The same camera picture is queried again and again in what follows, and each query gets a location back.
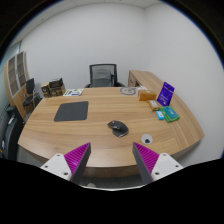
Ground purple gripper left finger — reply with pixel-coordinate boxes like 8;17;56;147
41;142;91;182

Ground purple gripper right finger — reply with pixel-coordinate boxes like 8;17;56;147
132;142;183;184

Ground dark grey computer mouse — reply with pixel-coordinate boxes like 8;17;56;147
108;120;129;137

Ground dark grey mouse pad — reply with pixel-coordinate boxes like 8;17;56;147
54;101;89;122

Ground small blue box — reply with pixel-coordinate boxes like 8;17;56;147
156;111;165;120

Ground wooden office desk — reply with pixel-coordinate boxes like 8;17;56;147
17;69;206;179

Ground green rectangular box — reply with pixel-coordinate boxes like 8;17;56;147
160;106;180;123

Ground small tan box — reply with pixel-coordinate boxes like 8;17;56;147
148;100;160;111

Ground orange-brown box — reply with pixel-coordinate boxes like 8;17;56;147
138;90;156;101

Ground black chair at left edge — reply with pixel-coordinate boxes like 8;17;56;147
0;106;24;161

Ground white printed leaflet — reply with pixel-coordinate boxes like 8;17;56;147
63;88;84;97

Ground purple standing card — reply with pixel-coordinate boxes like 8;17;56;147
157;82;175;106

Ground round grey coaster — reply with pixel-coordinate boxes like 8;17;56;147
120;87;136;96

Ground black side chair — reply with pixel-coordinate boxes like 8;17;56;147
23;78;41;107

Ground small brown box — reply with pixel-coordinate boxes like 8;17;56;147
41;83;51;98

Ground wooden side cabinet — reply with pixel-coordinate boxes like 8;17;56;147
128;70;145;87

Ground black mesh office chair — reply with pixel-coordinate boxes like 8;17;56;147
86;63;124;88

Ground wooden glass-door bookcase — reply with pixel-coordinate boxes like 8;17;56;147
4;51;29;118

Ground grey desk cable grommet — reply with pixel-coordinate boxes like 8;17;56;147
141;134;153;144

